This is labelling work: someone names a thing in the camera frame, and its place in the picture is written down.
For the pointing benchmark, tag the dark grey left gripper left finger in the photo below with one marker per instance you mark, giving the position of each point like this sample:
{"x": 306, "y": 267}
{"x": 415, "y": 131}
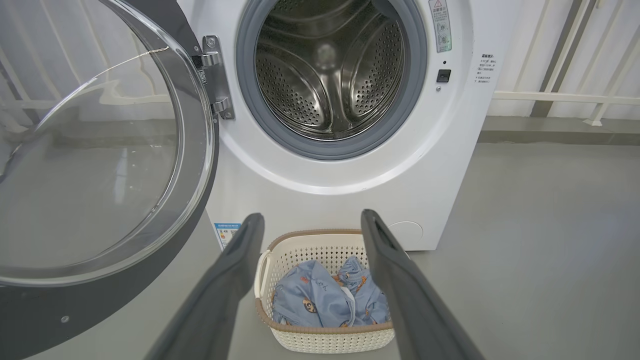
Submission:
{"x": 220, "y": 300}

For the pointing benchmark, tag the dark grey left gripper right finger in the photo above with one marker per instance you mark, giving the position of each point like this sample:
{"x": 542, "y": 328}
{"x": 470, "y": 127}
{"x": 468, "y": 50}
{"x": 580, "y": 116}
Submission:
{"x": 410, "y": 300}

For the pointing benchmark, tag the blue cartoon print garment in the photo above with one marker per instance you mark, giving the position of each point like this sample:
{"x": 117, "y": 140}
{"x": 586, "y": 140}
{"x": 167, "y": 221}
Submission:
{"x": 367, "y": 300}

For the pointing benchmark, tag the blue garment white lining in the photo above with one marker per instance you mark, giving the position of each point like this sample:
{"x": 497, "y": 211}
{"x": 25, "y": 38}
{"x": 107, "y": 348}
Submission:
{"x": 305, "y": 295}

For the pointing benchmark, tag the grey washing machine door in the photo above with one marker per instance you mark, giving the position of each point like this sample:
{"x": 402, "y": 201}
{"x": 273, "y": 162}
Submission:
{"x": 45, "y": 310}

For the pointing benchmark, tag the white front-load washing machine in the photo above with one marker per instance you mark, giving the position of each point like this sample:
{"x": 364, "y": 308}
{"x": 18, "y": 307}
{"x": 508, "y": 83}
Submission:
{"x": 310, "y": 210}

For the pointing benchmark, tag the metal door hinge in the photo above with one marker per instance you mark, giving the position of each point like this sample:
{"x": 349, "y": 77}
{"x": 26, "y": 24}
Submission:
{"x": 217, "y": 80}

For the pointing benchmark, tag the stainless steel washing machine drum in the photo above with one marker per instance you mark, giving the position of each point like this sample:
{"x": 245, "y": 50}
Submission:
{"x": 300, "y": 90}

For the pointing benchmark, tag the grey rubber door gasket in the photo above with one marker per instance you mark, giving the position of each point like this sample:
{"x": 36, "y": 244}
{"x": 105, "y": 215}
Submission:
{"x": 245, "y": 75}

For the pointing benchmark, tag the black door latch socket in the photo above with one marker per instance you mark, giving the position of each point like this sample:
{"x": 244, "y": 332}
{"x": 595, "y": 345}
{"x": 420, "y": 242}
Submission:
{"x": 443, "y": 75}

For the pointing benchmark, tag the blue energy label sticker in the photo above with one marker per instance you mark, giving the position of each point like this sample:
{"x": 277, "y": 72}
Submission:
{"x": 225, "y": 235}

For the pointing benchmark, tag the round white filter cover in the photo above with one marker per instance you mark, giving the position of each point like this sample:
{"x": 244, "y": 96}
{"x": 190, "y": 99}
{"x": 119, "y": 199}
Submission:
{"x": 412, "y": 232}

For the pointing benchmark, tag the white perforated laundry basket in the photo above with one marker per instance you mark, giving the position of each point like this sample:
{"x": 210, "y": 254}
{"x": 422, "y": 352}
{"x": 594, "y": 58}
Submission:
{"x": 320, "y": 342}

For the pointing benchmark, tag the white metal railing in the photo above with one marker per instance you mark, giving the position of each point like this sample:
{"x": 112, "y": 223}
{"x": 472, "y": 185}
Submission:
{"x": 550, "y": 96}

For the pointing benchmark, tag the grey warning sticker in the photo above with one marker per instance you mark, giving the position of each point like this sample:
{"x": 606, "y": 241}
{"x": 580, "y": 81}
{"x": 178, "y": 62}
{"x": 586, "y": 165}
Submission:
{"x": 441, "y": 25}

